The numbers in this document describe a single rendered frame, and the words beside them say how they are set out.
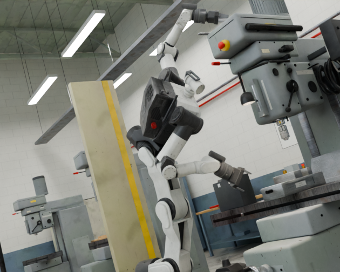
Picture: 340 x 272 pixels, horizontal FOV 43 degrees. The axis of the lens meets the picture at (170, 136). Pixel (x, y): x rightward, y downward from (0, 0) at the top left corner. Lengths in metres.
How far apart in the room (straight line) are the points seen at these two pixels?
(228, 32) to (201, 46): 6.86
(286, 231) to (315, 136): 0.77
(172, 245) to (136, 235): 1.19
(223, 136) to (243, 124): 0.65
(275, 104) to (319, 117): 0.48
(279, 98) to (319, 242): 0.75
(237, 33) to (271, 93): 0.36
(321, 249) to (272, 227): 0.27
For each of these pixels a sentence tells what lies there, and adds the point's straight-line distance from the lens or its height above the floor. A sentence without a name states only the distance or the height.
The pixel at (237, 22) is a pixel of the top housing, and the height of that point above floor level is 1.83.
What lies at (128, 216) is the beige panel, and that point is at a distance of 3.69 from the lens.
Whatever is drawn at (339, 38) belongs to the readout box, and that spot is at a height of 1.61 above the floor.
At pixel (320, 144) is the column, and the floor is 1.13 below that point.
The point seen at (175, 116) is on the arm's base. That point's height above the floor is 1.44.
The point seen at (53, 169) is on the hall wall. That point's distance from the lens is 11.43.
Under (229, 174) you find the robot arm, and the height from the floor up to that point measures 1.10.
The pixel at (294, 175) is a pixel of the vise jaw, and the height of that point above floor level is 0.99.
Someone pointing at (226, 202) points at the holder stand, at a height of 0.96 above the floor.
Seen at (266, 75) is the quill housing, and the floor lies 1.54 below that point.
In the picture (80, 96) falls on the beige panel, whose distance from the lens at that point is 3.81.
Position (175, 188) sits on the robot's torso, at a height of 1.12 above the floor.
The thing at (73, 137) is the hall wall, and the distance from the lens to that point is 11.86.
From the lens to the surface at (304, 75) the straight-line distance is 2.56.
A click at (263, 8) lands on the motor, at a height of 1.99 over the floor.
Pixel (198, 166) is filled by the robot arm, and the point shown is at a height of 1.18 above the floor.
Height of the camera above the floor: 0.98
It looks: 10 degrees up
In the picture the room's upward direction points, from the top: 16 degrees counter-clockwise
